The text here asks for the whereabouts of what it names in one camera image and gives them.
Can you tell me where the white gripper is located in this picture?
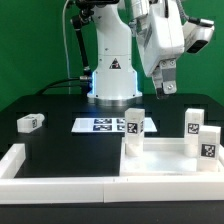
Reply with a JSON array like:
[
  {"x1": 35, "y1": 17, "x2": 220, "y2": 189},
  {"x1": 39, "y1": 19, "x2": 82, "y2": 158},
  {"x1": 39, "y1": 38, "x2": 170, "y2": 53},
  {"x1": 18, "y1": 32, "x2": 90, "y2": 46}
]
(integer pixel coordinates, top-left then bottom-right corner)
[{"x1": 131, "y1": 0, "x2": 184, "y2": 100}]

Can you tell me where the white square table top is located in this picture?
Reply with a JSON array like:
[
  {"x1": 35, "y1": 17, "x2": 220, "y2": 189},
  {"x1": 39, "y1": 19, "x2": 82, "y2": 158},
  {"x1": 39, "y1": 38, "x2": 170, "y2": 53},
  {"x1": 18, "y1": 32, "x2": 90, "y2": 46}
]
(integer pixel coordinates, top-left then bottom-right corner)
[{"x1": 120, "y1": 138, "x2": 224, "y2": 176}]

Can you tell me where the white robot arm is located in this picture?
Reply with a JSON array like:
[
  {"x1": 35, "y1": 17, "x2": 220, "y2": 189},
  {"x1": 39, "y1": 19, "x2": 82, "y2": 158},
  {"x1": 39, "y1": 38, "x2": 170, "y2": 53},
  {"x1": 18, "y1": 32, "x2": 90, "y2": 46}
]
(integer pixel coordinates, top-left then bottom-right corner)
[{"x1": 72, "y1": 0, "x2": 184, "y2": 105}]

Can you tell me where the white fiducial marker sheet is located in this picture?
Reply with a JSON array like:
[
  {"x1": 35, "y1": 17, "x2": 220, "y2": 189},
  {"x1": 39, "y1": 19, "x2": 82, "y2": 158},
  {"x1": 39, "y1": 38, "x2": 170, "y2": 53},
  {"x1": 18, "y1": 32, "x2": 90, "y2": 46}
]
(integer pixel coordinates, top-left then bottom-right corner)
[{"x1": 71, "y1": 117, "x2": 158, "y2": 134}]

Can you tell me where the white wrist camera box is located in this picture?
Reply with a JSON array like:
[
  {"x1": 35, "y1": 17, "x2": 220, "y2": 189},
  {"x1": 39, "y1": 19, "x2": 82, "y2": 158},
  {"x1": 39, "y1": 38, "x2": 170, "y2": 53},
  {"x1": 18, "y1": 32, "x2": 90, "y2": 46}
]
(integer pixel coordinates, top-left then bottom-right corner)
[{"x1": 183, "y1": 19, "x2": 215, "y2": 54}]

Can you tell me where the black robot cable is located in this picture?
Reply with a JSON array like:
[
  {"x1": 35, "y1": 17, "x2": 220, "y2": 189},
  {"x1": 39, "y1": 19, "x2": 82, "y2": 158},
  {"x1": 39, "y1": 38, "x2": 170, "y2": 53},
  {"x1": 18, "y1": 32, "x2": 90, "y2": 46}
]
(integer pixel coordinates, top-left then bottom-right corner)
[{"x1": 35, "y1": 78, "x2": 93, "y2": 96}]

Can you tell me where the white U-shaped fence wall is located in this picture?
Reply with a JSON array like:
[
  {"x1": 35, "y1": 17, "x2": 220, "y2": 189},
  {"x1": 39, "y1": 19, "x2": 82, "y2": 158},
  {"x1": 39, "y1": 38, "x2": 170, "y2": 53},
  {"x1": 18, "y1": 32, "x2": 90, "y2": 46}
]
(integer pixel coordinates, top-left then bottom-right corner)
[{"x1": 0, "y1": 144, "x2": 224, "y2": 204}]

